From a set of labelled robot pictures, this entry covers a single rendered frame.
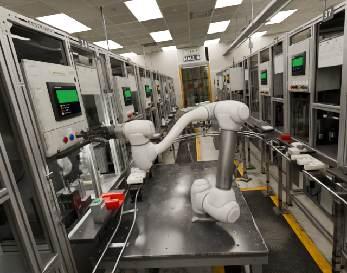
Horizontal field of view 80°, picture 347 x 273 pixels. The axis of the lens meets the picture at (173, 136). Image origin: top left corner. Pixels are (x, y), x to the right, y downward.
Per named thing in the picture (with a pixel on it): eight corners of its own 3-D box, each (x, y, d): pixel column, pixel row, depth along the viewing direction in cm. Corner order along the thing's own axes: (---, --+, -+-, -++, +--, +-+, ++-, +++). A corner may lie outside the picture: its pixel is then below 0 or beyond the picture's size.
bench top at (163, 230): (269, 257, 116) (268, 251, 115) (90, 262, 128) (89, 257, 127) (226, 161, 261) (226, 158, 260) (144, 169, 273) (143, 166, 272)
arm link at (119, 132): (127, 121, 120) (117, 122, 120) (122, 124, 111) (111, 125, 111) (130, 136, 122) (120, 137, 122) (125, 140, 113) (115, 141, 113)
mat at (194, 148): (204, 182, 353) (204, 181, 353) (170, 184, 360) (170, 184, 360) (197, 123, 919) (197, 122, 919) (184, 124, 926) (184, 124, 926)
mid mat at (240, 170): (249, 180, 341) (249, 179, 340) (216, 182, 347) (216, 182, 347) (237, 159, 437) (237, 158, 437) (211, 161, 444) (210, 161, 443)
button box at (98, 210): (103, 222, 121) (98, 204, 119) (90, 222, 122) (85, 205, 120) (108, 214, 129) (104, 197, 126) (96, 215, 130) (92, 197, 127)
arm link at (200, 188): (204, 199, 164) (201, 174, 159) (220, 209, 148) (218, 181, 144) (187, 207, 156) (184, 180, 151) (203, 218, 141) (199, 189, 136)
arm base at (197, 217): (214, 203, 166) (213, 197, 165) (217, 221, 145) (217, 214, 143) (191, 205, 168) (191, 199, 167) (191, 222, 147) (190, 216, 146)
